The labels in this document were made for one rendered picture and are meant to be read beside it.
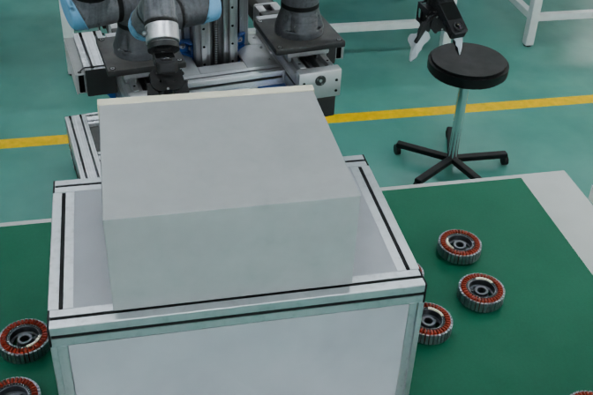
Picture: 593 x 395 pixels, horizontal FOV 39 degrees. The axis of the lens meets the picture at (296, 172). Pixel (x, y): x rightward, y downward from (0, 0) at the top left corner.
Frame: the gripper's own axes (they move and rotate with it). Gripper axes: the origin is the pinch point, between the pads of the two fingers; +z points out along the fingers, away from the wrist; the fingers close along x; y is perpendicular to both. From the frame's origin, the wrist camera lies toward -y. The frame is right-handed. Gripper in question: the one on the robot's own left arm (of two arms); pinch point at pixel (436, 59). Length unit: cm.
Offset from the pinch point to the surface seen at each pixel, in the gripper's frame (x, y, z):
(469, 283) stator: 10, -46, 37
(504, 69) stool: -86, 87, 59
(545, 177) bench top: -38, -8, 40
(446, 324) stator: 22, -57, 36
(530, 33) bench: -181, 199, 106
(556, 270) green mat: -17, -45, 40
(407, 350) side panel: 42, -75, 21
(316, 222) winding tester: 61, -70, -12
